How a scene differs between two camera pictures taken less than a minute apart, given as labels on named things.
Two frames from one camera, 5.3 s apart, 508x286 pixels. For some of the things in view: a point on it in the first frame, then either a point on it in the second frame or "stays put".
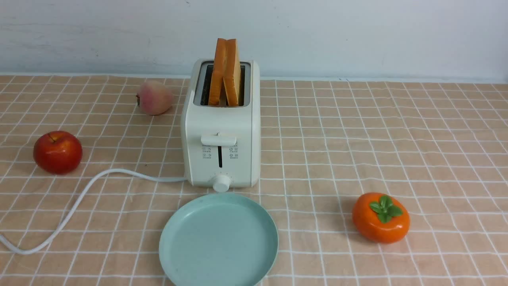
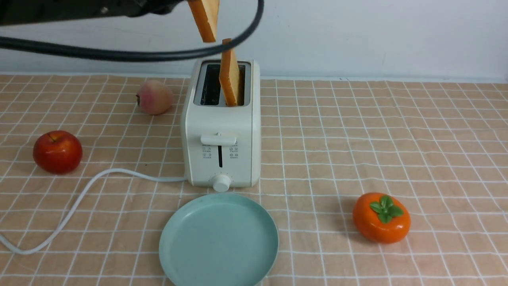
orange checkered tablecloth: x=441 y=145 stays put
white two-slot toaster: x=221 y=144 stays put
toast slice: x=218 y=72 -> x=205 y=13
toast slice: x=231 y=74 stays put
